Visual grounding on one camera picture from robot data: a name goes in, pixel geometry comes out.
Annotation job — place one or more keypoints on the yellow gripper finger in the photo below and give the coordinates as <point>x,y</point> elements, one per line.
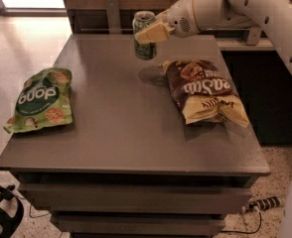
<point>162,17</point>
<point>155,33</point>

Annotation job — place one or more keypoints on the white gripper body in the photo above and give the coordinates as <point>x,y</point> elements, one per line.
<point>180,15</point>

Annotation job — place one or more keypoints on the green soda can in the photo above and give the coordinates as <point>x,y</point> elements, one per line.
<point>142,19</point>

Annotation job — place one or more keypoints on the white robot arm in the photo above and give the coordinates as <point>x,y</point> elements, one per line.
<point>274,17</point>

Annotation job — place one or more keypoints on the brown and yellow chip bag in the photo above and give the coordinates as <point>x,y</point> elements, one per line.
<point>201,93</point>

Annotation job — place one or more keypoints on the green rice chip bag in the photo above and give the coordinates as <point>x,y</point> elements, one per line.
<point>43,102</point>

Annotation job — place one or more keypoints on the grey drawer cabinet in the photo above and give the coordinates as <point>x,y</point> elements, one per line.
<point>128,166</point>

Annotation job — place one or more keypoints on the white power strip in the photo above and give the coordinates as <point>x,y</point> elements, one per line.
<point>263,204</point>

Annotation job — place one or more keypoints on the black chair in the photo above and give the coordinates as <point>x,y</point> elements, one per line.
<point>9,224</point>

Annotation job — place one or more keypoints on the left metal wall bracket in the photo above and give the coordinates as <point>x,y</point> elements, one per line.
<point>113,16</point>

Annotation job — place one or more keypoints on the metal wall bracket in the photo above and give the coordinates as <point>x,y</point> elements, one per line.
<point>252,36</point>
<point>113,16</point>

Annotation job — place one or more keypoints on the right metal wall bracket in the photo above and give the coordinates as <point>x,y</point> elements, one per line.
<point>252,36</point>

